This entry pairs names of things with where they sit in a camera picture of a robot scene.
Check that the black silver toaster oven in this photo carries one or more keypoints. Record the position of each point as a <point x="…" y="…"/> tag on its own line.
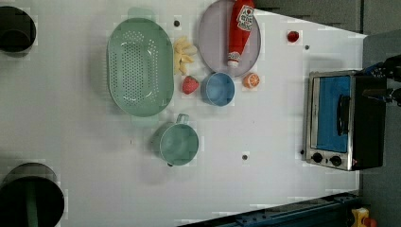
<point x="344" y="127"/>

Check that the black robot base upper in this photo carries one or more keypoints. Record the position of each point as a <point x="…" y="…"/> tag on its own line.
<point x="17" y="30"/>

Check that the black robot base lower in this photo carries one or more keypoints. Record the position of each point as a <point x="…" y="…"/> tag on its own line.
<point x="31" y="197"/>

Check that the blue bowl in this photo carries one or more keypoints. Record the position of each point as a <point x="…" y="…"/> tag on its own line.
<point x="217" y="89"/>

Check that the toy strawberry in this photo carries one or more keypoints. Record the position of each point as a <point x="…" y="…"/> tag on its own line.
<point x="190" y="85"/>

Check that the green mug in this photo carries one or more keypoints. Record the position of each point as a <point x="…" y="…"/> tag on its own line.
<point x="176" y="143"/>

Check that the toy orange half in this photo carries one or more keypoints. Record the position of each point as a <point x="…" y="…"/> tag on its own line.
<point x="251" y="81"/>

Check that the peeled toy banana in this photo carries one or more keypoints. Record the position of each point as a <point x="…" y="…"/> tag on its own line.
<point x="183" y="54"/>

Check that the grey round plate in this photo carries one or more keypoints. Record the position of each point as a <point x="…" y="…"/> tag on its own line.
<point x="213" y="40"/>

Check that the green oval colander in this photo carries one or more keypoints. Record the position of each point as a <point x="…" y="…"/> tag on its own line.
<point x="140" y="67"/>

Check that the red ketchup bottle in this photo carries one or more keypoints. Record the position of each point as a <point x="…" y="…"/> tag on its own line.
<point x="241" y="25"/>

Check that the small red toy fruit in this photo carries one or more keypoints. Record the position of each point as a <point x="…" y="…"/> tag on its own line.
<point x="293" y="36"/>

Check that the yellow red object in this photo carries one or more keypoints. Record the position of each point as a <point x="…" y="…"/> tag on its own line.
<point x="362" y="218"/>

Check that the blue metal frame rail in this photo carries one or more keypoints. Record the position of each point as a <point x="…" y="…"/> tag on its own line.
<point x="329" y="211"/>

